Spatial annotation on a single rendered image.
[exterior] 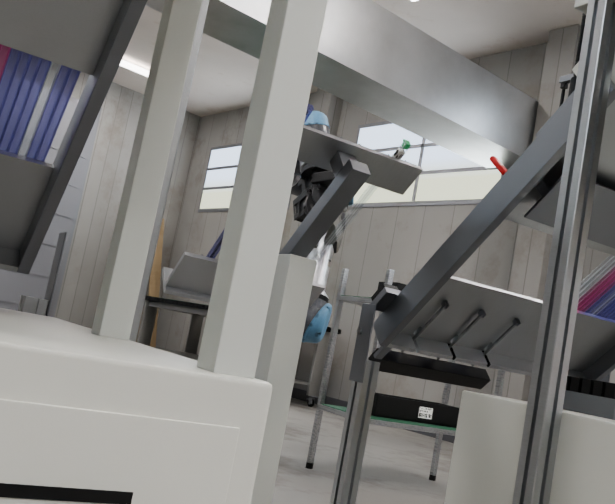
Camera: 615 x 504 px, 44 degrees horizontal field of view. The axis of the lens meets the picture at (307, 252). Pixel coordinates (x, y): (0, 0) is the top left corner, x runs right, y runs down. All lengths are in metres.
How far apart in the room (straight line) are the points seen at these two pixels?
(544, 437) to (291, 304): 0.51
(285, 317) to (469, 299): 0.47
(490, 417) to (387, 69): 4.79
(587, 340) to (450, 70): 4.72
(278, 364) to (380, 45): 4.72
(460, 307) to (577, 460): 0.56
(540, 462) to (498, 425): 0.14
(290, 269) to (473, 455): 0.47
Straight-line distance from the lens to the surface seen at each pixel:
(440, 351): 1.78
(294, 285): 1.44
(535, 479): 1.27
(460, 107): 6.60
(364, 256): 8.68
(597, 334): 2.03
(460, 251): 1.53
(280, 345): 1.44
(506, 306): 1.78
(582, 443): 1.27
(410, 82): 6.17
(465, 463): 1.44
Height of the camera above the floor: 0.65
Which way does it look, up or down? 7 degrees up
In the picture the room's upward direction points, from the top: 11 degrees clockwise
